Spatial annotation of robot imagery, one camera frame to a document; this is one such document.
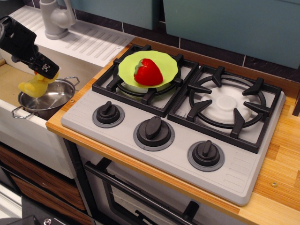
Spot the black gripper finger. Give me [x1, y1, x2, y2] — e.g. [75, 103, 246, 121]
[29, 53, 60, 79]

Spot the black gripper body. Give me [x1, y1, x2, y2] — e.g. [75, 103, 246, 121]
[0, 16, 38, 67]

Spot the yellow stuffed duck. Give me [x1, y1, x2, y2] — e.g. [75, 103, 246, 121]
[18, 72, 59, 98]

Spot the red toy strawberry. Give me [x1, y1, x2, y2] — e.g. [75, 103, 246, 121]
[134, 58, 163, 86]

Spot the stainless steel pot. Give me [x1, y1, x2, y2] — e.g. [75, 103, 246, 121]
[11, 76, 80, 120]

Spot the white toy sink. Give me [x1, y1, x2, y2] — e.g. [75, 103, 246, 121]
[0, 6, 133, 179]

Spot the green plastic plate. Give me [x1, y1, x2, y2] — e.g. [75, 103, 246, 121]
[118, 50, 179, 88]

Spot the grey toy faucet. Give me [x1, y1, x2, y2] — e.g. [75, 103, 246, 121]
[39, 0, 76, 40]

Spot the black left stove knob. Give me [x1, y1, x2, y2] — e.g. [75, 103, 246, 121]
[92, 101, 125, 128]

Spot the black stove knob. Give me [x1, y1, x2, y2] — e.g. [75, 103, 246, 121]
[92, 101, 125, 128]
[133, 116, 175, 151]
[187, 140, 225, 172]

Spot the black left burner grate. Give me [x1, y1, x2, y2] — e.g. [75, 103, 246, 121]
[92, 44, 199, 117]

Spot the black burner grate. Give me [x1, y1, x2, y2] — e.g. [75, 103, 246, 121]
[168, 65, 284, 153]
[92, 44, 199, 117]

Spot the wood grain drawer front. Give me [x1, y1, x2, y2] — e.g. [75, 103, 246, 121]
[0, 143, 93, 225]

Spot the black middle stove knob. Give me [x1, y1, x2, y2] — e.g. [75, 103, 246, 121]
[133, 116, 175, 151]

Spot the grey toy stove top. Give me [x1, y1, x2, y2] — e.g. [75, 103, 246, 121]
[60, 64, 286, 207]

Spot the black right stove knob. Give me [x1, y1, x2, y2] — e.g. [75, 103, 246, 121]
[187, 140, 225, 172]

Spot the black right burner grate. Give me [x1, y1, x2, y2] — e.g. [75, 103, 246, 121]
[168, 65, 284, 153]

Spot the teal cabinet door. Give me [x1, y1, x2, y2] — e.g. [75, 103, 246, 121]
[71, 0, 300, 69]

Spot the black oven door handle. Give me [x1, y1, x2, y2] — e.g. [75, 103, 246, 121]
[84, 161, 199, 225]

